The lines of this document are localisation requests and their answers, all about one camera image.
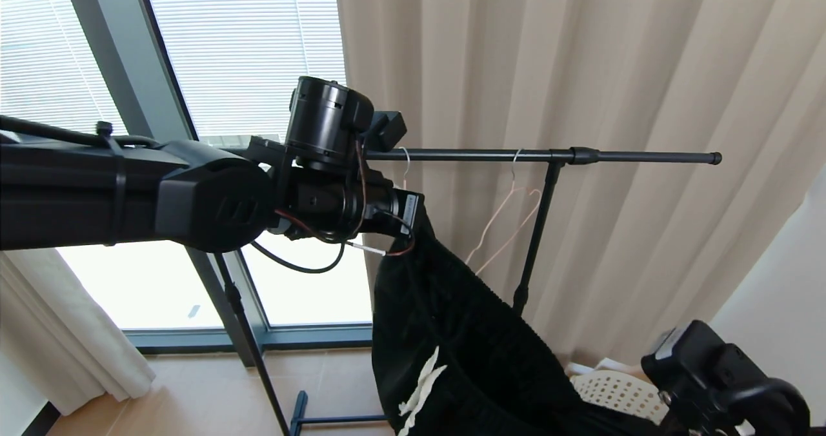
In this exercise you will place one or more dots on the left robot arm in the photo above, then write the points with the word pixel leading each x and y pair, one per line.
pixel 129 197

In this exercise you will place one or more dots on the beige curtain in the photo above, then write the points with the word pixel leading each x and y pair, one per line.
pixel 64 339
pixel 613 100

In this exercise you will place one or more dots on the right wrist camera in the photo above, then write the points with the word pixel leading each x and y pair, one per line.
pixel 677 358

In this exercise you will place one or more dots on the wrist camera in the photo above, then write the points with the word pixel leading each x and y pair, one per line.
pixel 388 129
pixel 677 358

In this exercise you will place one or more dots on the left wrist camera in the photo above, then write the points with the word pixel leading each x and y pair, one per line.
pixel 388 129

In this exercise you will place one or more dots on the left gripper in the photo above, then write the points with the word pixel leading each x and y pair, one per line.
pixel 335 207

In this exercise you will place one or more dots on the black clothes rack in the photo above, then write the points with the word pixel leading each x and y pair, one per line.
pixel 581 156

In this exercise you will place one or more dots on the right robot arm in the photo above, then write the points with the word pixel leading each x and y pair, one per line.
pixel 768 404

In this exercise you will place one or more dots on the white laundry basket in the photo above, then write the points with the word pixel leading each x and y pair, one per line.
pixel 613 391

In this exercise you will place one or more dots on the pink clothes hanger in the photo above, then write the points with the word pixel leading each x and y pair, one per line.
pixel 500 213
pixel 406 165

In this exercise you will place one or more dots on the black shorts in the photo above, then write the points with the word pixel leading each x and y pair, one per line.
pixel 464 333

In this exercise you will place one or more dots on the window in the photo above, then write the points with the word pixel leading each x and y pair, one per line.
pixel 245 49

